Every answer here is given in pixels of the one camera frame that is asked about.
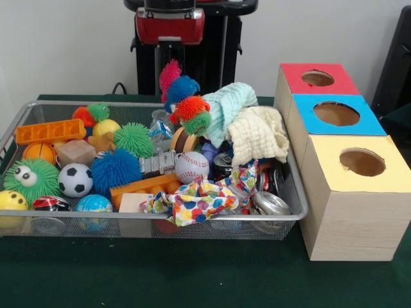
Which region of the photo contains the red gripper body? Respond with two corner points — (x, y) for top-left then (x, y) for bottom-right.
(135, 8), (206, 46)

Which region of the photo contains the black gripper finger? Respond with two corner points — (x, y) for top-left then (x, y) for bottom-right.
(160, 43), (171, 70)
(175, 43), (186, 67)

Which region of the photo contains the multicolour spiky caterpillar toy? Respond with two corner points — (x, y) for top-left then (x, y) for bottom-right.
(159, 59), (213, 137)

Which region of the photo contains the light blue waffle cloth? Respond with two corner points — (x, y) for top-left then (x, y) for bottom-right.
(200, 82), (259, 148)

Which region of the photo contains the silver toy robot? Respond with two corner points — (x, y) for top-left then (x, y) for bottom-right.
(137, 150), (178, 179)

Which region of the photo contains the cream waffle cloth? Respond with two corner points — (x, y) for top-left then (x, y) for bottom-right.
(224, 106), (290, 168)

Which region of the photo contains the orange plastic tray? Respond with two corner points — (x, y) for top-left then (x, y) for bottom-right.
(15, 118), (87, 146)

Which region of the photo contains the clear mesh bin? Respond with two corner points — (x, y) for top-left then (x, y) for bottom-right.
(0, 101), (310, 241)

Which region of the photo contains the wooden box with three holes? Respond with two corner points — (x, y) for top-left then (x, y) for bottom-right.
(274, 62), (411, 261)

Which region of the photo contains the white baseball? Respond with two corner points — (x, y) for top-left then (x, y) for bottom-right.
(175, 151), (210, 184)

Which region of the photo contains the large blue spiky ball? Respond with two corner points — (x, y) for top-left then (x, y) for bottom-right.
(91, 149), (143, 196)

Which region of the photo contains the colourful spotted cloth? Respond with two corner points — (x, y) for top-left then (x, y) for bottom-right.
(139, 160), (259, 227)

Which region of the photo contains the black and white soccer ball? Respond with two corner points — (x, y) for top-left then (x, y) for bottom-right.
(58, 163), (94, 198)

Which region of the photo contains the green googly-eyed puffer ball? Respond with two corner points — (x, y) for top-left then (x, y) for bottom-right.
(3, 157), (62, 206)

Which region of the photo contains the dark green table cloth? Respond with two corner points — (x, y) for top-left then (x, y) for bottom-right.
(0, 93), (411, 308)

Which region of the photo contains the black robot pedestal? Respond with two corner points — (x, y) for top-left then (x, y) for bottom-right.
(123, 0), (259, 96)

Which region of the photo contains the black furniture frame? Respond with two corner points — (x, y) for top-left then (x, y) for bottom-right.
(371, 4), (411, 119)

